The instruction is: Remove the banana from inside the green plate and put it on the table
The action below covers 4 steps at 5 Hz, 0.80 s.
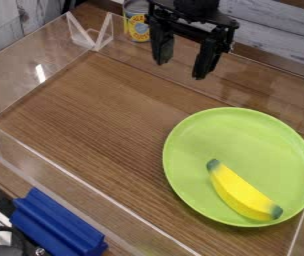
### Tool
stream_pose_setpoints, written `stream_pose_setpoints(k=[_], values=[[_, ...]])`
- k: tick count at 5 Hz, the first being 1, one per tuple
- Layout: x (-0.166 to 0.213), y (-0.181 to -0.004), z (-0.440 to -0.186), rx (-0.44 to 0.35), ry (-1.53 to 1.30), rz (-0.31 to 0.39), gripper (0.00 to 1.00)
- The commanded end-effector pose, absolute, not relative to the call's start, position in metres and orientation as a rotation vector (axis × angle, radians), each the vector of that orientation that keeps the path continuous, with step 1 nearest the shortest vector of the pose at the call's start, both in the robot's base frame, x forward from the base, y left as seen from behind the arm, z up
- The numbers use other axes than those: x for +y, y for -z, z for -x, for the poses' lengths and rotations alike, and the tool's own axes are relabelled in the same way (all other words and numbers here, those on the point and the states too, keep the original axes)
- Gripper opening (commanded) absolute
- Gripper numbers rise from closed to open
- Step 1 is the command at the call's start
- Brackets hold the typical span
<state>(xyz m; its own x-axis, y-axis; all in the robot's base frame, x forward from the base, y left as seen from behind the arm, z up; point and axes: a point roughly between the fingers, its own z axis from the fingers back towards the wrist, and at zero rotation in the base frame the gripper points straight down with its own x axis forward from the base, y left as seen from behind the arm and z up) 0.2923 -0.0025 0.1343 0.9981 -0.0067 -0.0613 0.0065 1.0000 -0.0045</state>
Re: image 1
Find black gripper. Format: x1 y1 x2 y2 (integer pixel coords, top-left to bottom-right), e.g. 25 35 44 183
147 0 239 80

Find yellow toy banana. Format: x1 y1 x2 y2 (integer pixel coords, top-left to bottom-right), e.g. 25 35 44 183
207 159 283 221

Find green plastic plate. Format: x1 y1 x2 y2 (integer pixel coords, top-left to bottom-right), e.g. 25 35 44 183
163 107 304 227

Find yellow labelled tin can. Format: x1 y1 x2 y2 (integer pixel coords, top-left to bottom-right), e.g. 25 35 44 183
123 0 150 43

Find blue plastic clamp block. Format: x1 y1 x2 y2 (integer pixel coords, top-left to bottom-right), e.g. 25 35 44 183
11 188 108 256

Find clear acrylic corner bracket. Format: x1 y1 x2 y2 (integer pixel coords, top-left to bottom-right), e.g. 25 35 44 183
67 12 114 52

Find clear acrylic wall panels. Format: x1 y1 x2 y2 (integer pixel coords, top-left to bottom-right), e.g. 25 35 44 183
0 9 304 256

